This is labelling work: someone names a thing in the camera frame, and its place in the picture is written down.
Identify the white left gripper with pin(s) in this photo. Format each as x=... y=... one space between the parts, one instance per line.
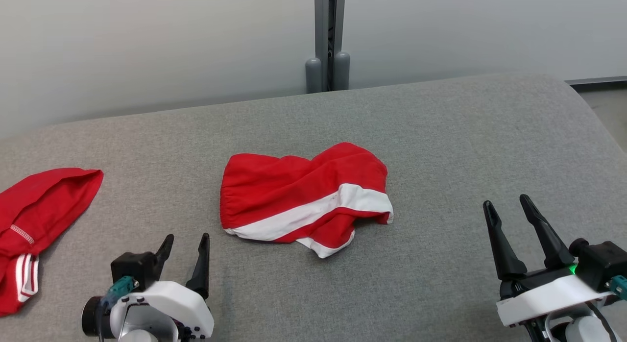
x=171 y=298

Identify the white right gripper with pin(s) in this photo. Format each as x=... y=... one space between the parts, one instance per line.
x=543 y=295

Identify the red shorts with white stripe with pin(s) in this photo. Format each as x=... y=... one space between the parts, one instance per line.
x=294 y=190

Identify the red jersey with white sleeves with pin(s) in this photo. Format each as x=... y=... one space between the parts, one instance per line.
x=49 y=200

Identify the teal left camera connector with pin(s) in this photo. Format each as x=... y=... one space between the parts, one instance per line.
x=121 y=286

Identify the teal camera connector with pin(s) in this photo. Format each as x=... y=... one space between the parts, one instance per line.
x=619 y=287
x=121 y=286

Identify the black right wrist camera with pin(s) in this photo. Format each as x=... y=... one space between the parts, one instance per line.
x=602 y=263

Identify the teal right camera connector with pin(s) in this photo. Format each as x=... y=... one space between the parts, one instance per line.
x=619 y=287

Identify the grey partition base rail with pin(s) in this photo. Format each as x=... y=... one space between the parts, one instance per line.
x=597 y=82

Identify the grey cylindrical post cap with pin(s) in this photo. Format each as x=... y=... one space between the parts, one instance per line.
x=313 y=77
x=342 y=72

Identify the grey slotted partition post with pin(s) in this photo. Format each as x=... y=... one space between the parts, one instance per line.
x=321 y=28

